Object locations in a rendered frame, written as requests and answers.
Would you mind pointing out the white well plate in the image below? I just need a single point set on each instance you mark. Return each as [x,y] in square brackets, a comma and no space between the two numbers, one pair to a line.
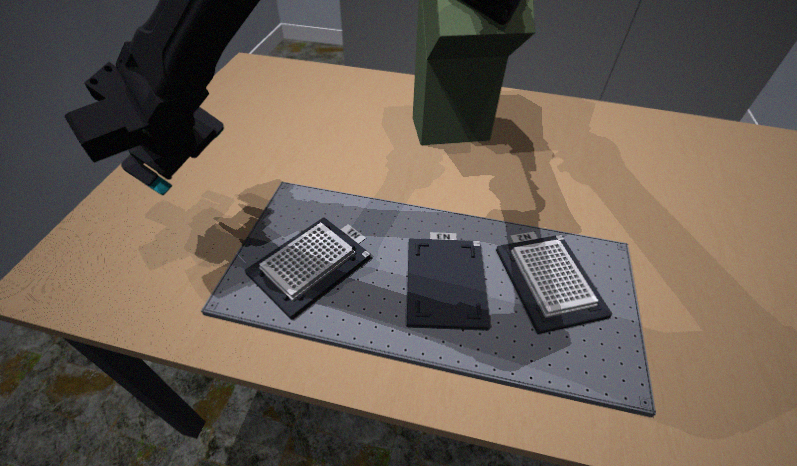
[306,261]
[553,278]

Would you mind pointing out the grey label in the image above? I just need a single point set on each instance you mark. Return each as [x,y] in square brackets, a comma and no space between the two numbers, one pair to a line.
[353,234]
[443,236]
[523,237]

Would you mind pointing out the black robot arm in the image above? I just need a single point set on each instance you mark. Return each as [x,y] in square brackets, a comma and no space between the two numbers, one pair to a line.
[177,50]

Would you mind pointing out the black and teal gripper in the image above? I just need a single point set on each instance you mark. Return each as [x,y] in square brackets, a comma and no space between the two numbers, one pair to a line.
[173,153]

